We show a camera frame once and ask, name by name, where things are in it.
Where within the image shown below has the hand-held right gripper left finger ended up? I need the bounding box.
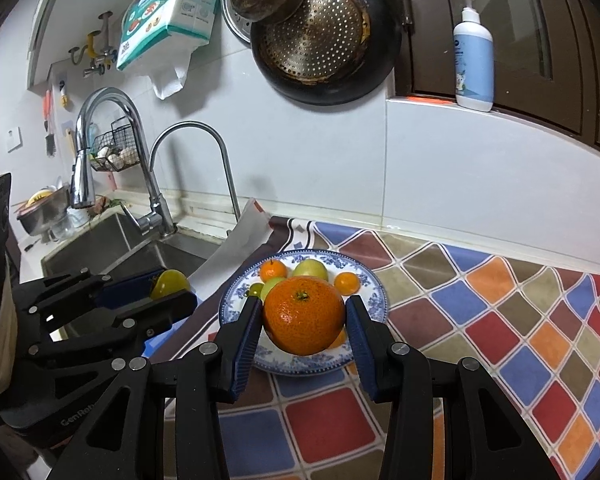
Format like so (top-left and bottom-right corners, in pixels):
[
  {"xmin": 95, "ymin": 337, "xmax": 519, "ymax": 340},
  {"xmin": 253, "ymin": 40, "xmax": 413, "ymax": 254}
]
[{"xmin": 45, "ymin": 295, "xmax": 265, "ymax": 480}]

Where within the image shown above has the steel bowl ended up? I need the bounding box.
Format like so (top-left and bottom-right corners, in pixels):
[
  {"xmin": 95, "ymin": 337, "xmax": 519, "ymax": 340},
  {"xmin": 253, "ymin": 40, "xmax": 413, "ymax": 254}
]
[{"xmin": 16, "ymin": 187, "xmax": 73, "ymax": 236}]

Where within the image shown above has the teal paper towel pack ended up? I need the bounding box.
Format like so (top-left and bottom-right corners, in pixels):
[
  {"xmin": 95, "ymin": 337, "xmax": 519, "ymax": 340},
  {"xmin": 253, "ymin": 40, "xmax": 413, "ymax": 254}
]
[{"xmin": 116, "ymin": 0, "xmax": 224, "ymax": 72}]

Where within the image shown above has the yellow-green fruit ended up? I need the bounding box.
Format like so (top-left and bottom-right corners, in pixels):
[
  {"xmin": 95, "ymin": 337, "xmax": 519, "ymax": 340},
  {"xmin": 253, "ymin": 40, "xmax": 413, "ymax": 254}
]
[
  {"xmin": 150, "ymin": 269, "xmax": 192, "ymax": 300},
  {"xmin": 261, "ymin": 276, "xmax": 287, "ymax": 302},
  {"xmin": 292, "ymin": 259, "xmax": 329, "ymax": 282}
]

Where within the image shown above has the colourful diamond patterned tablecloth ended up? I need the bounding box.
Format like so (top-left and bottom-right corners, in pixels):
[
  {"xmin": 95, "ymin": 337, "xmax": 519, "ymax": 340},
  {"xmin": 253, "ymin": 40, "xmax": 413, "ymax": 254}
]
[{"xmin": 145, "ymin": 215, "xmax": 600, "ymax": 480}]

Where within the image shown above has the black perforated frying pan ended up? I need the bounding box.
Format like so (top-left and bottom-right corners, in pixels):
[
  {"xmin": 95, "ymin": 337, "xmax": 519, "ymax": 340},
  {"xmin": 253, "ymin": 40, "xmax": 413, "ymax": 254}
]
[{"xmin": 250, "ymin": 0, "xmax": 403, "ymax": 107}]

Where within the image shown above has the white plastic bag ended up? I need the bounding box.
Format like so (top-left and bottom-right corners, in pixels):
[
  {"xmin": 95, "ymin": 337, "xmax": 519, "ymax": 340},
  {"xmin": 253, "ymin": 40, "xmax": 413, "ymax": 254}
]
[{"xmin": 150, "ymin": 42, "xmax": 201, "ymax": 102}]

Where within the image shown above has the stainless steel sink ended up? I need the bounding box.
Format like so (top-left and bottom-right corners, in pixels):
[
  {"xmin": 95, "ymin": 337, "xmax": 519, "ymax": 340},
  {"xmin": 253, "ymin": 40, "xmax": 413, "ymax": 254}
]
[{"xmin": 41, "ymin": 210, "xmax": 216, "ymax": 346}]

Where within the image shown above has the pile of garlic bulbs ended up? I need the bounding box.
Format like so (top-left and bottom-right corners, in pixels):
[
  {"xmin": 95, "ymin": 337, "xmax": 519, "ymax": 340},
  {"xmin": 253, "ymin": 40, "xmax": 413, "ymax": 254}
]
[{"xmin": 91, "ymin": 146, "xmax": 140, "ymax": 168}]

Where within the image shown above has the white paper sheet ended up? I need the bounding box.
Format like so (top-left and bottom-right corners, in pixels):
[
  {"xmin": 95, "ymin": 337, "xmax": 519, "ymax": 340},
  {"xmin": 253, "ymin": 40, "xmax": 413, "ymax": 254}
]
[{"xmin": 187, "ymin": 197, "xmax": 272, "ymax": 306}]

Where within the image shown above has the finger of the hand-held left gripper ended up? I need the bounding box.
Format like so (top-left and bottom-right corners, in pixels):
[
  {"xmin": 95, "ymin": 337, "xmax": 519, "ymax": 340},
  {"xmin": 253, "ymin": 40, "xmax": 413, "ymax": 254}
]
[
  {"xmin": 25, "ymin": 290, "xmax": 199, "ymax": 361},
  {"xmin": 17, "ymin": 269, "xmax": 162, "ymax": 311}
]

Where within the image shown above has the dark brown window frame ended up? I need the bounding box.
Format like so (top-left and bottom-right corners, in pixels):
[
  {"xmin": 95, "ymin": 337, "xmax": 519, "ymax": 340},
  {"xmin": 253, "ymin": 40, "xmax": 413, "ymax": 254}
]
[{"xmin": 387, "ymin": 0, "xmax": 600, "ymax": 161}]

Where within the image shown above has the red handled brush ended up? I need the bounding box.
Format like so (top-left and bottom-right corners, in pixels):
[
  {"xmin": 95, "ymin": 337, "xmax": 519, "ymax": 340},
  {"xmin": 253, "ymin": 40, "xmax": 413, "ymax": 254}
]
[{"xmin": 42, "ymin": 90, "xmax": 56, "ymax": 158}]

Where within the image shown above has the blue white pump bottle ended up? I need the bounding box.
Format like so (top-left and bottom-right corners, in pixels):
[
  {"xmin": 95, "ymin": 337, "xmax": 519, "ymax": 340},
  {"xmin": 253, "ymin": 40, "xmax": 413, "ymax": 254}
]
[{"xmin": 452, "ymin": 0, "xmax": 496, "ymax": 113}]

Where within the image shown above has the black wire basket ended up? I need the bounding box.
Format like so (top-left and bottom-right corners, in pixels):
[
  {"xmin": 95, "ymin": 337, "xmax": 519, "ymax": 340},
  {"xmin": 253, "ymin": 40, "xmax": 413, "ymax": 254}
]
[{"xmin": 87, "ymin": 116, "xmax": 143, "ymax": 173}]

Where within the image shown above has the small tangerine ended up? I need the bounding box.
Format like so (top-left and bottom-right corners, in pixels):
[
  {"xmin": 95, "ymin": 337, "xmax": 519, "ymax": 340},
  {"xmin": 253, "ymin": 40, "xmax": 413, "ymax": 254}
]
[
  {"xmin": 259, "ymin": 259, "xmax": 287, "ymax": 283},
  {"xmin": 333, "ymin": 271, "xmax": 361, "ymax": 297}
]

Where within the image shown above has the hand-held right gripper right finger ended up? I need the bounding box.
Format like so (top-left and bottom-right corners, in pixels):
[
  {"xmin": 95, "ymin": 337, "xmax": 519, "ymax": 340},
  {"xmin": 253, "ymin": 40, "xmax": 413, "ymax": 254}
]
[{"xmin": 345, "ymin": 295, "xmax": 556, "ymax": 480}]

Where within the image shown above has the brass wall tap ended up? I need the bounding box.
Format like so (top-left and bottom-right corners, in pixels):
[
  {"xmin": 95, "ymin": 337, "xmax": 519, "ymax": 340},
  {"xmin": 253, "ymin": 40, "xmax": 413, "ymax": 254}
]
[{"xmin": 69, "ymin": 10, "xmax": 118, "ymax": 79}]

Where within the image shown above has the thin gooseneck faucet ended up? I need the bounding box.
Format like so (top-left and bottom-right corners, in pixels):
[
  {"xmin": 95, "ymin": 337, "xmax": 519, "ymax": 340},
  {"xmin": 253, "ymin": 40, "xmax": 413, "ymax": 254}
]
[{"xmin": 149, "ymin": 120, "xmax": 242, "ymax": 223}]

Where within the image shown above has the chrome pull-down faucet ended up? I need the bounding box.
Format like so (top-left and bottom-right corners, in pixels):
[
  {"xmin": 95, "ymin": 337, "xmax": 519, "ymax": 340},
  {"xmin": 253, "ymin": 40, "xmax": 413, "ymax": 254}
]
[{"xmin": 69, "ymin": 86, "xmax": 177, "ymax": 237}]

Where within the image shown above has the large orange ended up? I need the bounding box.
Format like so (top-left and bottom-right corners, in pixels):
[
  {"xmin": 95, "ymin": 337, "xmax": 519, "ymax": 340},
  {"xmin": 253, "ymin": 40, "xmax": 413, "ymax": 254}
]
[{"xmin": 262, "ymin": 276, "xmax": 347, "ymax": 356}]

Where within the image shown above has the blue patterned white plate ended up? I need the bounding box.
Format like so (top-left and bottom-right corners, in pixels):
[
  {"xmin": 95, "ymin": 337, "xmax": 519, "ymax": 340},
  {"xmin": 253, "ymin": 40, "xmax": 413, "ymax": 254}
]
[{"xmin": 218, "ymin": 249, "xmax": 390, "ymax": 377}]

